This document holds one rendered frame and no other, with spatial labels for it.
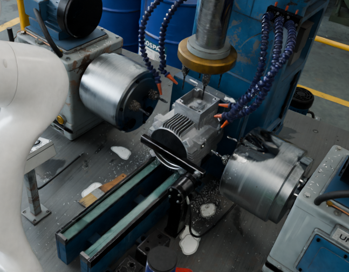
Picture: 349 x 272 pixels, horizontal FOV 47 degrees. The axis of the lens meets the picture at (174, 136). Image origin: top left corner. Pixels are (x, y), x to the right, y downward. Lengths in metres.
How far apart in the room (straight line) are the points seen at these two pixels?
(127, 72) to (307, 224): 0.75
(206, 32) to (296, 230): 0.60
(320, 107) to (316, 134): 1.74
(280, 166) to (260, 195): 0.10
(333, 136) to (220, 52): 0.94
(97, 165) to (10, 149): 0.92
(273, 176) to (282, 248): 0.22
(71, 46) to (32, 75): 0.89
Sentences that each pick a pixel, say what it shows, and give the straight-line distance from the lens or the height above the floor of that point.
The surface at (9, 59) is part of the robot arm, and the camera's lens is 0.62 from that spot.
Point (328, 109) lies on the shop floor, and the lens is 3.68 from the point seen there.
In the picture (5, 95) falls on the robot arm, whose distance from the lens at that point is 0.62.
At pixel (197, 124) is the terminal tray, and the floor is 1.10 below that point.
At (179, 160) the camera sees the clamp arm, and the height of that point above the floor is 1.03.
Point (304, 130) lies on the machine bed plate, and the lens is 1.93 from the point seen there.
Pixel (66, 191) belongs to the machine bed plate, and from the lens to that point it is 1.47.
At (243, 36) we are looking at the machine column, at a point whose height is 1.32.
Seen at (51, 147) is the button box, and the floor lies 1.06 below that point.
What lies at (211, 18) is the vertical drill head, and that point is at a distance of 1.14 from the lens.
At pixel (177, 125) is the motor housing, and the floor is 1.11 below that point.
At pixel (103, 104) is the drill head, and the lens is 1.40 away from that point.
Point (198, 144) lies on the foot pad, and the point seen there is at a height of 1.07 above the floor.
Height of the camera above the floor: 1.90
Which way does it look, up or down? 41 degrees down
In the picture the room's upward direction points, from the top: 9 degrees clockwise
